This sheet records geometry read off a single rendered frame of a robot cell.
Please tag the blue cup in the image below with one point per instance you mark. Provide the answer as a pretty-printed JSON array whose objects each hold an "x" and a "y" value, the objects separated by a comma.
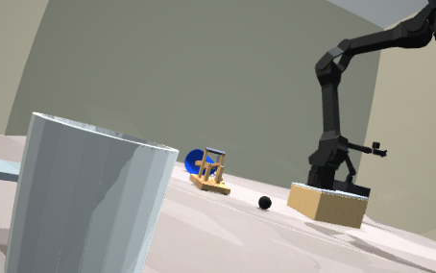
[{"x": 192, "y": 157}]

